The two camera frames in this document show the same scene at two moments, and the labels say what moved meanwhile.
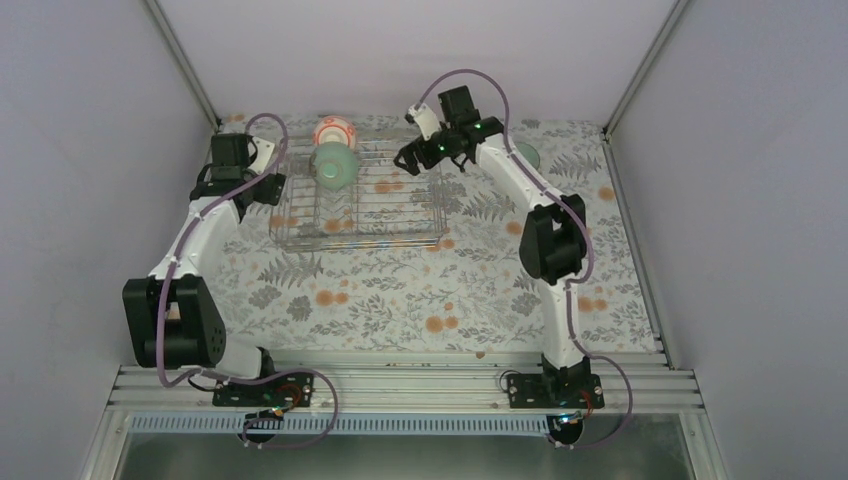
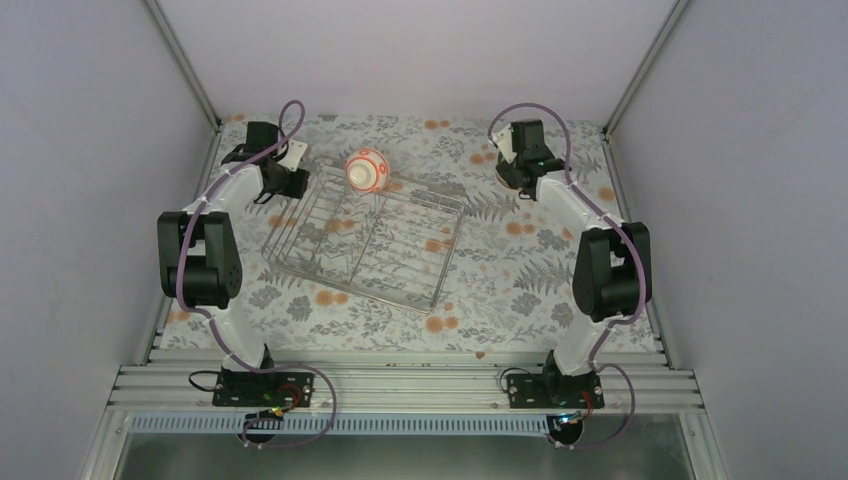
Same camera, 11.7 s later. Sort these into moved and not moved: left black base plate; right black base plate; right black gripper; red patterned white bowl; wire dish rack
Moved: red patterned white bowl; wire dish rack; right black gripper
Not moved: left black base plate; right black base plate
